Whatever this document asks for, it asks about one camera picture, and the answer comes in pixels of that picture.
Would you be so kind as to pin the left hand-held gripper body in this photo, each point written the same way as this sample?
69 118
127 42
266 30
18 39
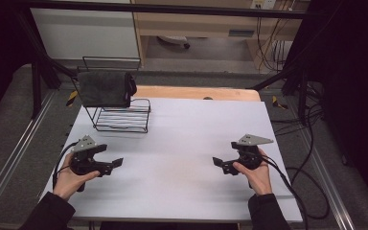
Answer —
83 159

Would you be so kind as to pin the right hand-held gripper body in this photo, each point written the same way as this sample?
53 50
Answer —
252 156

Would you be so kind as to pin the dark grey towel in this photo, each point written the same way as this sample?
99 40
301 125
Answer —
103 89

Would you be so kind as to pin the person's right hand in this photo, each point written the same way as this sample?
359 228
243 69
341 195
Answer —
260 179

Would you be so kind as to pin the person's left hand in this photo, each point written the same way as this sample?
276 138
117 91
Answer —
65 182

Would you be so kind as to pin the yellow black tape strip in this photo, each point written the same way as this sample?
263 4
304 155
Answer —
72 98
279 103

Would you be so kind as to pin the wooden table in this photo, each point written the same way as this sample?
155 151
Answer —
198 93

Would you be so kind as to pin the black metal stand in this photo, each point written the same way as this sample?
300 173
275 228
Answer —
36 89
300 86

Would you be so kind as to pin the white cabinet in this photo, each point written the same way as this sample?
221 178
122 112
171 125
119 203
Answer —
83 32

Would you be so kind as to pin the white chair base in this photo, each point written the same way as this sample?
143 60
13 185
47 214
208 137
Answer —
174 40

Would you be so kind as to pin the white wall socket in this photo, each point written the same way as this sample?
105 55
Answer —
263 4

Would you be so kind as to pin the black metal frame bar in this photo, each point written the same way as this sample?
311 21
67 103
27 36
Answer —
172 9

